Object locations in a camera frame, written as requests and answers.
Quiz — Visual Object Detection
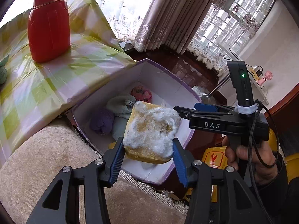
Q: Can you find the yellow plastic stool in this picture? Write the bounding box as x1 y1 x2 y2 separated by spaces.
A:
184 128 299 203

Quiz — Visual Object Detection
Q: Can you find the green checked plastic tablecloth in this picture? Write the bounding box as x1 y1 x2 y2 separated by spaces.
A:
0 0 137 166

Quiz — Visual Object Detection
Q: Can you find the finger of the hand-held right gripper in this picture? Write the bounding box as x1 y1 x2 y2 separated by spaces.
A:
173 106 234 120
194 103 236 112

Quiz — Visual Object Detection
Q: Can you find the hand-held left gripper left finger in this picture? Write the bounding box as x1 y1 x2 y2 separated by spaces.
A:
26 136 125 224

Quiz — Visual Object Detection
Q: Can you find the metal pole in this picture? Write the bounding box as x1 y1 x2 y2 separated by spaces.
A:
206 76 230 98

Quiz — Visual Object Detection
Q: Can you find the small yellow box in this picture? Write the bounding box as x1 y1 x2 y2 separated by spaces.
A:
249 68 262 80

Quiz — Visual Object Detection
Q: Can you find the white cardboard box purple rim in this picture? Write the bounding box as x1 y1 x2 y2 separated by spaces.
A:
65 59 201 184

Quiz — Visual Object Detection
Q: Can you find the black cable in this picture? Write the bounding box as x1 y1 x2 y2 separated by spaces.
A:
248 100 279 224

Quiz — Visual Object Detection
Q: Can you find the red thermos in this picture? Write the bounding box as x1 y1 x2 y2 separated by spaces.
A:
27 0 71 63

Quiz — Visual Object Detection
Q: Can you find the person's right hand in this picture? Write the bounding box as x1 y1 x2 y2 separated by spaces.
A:
222 135 281 186

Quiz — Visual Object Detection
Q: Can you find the floral lace curtain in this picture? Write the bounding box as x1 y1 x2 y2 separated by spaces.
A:
187 0 276 71

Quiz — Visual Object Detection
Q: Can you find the beige velvet cushion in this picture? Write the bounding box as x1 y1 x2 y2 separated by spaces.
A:
0 121 188 224

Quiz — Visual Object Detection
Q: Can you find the pink floral sock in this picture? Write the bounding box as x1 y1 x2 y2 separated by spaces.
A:
130 85 153 103

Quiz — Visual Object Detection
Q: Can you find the pink handheld fan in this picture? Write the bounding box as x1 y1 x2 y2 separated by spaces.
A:
258 71 273 85

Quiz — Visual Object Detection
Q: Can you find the purple knitted sock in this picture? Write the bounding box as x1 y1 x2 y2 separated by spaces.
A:
90 108 115 135

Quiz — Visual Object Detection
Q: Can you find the yellow sponge with white fluff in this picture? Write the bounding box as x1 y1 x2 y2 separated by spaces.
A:
123 101 181 164

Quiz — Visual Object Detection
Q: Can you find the beige curtain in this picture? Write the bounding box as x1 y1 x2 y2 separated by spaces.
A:
133 0 226 54

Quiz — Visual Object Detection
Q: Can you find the white embroidered sheer curtain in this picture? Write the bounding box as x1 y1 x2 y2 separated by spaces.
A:
99 0 150 43

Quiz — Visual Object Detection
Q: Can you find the white side table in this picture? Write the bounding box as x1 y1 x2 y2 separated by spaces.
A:
248 68 269 105

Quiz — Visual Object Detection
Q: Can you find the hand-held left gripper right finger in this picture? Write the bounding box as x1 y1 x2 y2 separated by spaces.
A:
172 137 269 224

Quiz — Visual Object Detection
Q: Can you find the teal knitted sock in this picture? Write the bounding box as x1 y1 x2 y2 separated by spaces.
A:
0 54 10 85

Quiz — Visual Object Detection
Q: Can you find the pale white sock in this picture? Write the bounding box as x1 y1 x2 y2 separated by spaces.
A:
106 93 136 115

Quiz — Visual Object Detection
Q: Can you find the clear plastic bag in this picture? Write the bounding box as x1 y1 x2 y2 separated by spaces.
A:
192 85 213 103

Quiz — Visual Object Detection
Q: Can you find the person's right forearm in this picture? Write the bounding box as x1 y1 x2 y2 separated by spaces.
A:
248 154 299 224

